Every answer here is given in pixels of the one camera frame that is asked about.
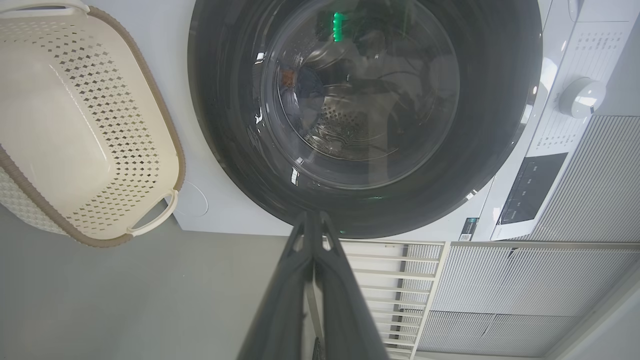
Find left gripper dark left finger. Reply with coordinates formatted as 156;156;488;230
236;211;316;360

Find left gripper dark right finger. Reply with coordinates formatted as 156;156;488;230
314;211;390;360

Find black round glass washer door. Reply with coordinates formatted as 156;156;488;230
187;0;544;240

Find blue cartoon print garment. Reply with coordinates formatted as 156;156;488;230
279;66;326;126

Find white front-load washing machine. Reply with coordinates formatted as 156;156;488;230
82;0;640;243

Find dark label sticker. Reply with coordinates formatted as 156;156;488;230
458;217;480;242

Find dark touch control display panel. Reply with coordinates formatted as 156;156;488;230
497;151;570;226

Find white washing machine control knob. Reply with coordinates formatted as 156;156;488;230
558;76;607;119

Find round white filter cover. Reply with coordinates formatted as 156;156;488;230
172;180;209;218

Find cream perforated basket brown rim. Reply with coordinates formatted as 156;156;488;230
0;0;186;248

